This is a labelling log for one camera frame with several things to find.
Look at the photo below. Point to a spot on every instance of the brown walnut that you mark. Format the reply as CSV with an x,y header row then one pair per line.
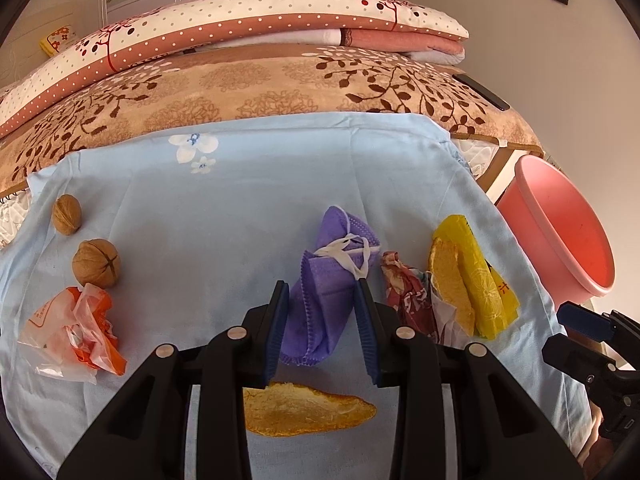
x,y
66,215
95,262

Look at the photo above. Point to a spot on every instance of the cream wooden bed frame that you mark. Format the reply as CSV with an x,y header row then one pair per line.
x,y
500,175

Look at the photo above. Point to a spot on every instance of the small orange peel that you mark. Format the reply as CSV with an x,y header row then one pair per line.
x,y
450,280

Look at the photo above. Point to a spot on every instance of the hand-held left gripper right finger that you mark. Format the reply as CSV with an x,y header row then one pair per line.
x,y
367,335

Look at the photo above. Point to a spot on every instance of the pink folded blanket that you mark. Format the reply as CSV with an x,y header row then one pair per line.
x,y
390,37

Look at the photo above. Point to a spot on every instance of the black smartphone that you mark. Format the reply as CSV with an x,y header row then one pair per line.
x,y
480,91

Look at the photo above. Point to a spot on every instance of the white folded blanket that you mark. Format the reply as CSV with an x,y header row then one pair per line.
x,y
300,37

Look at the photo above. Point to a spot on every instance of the brown leaf-print blanket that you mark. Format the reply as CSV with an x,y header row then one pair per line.
x,y
250,90

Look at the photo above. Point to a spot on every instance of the yellow floral pillow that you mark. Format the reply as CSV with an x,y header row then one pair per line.
x,y
57,40

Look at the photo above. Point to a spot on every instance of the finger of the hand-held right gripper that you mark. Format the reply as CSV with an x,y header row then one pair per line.
x,y
570,355
582,320

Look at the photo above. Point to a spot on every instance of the large orange peel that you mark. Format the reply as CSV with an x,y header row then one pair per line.
x,y
300,410

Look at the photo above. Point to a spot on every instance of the red patterned wrapper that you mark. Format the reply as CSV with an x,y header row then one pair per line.
x,y
407,300

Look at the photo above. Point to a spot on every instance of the dotted tree-print quilt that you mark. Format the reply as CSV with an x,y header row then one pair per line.
x,y
225,20

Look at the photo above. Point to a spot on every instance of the purple face mask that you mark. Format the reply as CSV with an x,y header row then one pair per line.
x,y
325,280

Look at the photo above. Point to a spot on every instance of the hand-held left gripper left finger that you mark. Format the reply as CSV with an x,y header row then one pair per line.
x,y
277,330

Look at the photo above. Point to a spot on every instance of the light blue floral cloth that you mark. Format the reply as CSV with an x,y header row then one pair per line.
x,y
225,200

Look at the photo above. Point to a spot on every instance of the person's right hand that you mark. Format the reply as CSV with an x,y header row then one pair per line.
x,y
592,440

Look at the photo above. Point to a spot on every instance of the pink plastic basin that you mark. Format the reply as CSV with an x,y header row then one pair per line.
x,y
560,220

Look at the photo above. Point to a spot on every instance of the orange white plastic bag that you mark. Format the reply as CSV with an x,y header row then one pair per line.
x,y
65,330

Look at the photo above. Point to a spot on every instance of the yellow plastic wrapper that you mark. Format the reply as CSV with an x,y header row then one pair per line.
x,y
485,280

